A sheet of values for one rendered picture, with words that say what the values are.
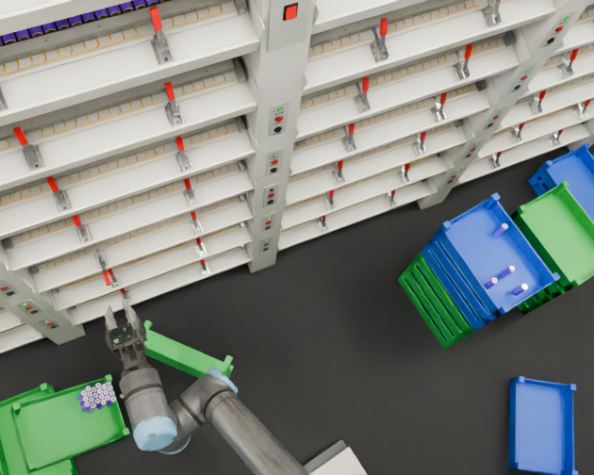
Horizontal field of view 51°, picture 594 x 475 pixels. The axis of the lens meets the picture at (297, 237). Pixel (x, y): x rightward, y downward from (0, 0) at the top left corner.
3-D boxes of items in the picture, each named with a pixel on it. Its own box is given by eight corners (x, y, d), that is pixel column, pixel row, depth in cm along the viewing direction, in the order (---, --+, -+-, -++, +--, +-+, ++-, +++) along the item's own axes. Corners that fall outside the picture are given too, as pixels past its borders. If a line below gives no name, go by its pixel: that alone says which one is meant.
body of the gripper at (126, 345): (134, 318, 150) (148, 361, 144) (142, 332, 157) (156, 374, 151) (103, 329, 148) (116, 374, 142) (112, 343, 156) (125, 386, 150)
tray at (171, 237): (251, 219, 181) (255, 215, 172) (41, 293, 168) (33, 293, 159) (227, 154, 181) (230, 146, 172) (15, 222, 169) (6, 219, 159)
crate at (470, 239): (548, 285, 183) (561, 277, 175) (494, 319, 178) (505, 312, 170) (486, 203, 191) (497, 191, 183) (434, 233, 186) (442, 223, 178)
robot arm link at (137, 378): (165, 391, 150) (125, 407, 148) (159, 373, 152) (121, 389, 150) (157, 378, 142) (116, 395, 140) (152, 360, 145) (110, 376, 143)
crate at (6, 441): (78, 474, 199) (72, 474, 191) (14, 501, 195) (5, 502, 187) (53, 385, 208) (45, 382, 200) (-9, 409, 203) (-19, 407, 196)
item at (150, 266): (250, 241, 199) (255, 237, 185) (60, 310, 187) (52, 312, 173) (228, 182, 199) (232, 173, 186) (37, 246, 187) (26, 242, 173)
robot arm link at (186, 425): (206, 431, 157) (192, 418, 146) (170, 465, 154) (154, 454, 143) (183, 404, 161) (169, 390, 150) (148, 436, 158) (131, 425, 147)
